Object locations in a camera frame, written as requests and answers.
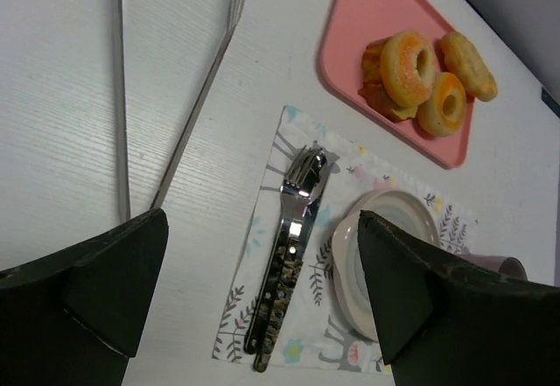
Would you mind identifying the sugared ring donut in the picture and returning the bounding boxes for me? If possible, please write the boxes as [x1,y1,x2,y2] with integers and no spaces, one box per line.
[380,30,436,109]

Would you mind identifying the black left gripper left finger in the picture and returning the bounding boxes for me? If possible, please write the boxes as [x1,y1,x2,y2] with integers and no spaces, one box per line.
[1,208,169,385]

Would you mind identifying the purple mug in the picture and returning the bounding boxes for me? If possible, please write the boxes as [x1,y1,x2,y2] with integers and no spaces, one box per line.
[458,253,528,281]

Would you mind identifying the oblong golden bread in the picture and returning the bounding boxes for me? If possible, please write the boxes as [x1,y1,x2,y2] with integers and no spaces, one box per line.
[438,32,498,102]

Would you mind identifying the pink rectangular tray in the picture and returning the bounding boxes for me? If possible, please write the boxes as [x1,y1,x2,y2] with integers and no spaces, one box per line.
[317,0,474,169]

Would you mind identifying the metal fork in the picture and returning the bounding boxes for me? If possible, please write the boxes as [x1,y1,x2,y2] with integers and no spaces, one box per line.
[244,145,322,354]

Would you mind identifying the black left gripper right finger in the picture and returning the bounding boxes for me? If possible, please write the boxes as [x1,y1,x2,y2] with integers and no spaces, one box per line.
[358,211,559,385]

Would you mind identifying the metal serving tongs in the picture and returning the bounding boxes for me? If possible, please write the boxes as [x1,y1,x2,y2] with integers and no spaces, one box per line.
[102,0,245,221]

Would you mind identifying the floral cloth placemat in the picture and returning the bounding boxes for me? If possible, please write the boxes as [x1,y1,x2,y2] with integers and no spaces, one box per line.
[212,104,478,375]

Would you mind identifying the metal spoon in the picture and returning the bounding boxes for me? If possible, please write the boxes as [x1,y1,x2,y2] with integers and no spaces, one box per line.
[253,148,331,373]

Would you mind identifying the brown pastry under donut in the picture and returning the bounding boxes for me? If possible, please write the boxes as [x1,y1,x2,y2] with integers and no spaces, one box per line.
[358,38,417,123]

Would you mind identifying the orange glazed ring donut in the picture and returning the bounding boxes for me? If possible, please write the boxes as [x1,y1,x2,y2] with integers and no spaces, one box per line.
[416,72,466,137]

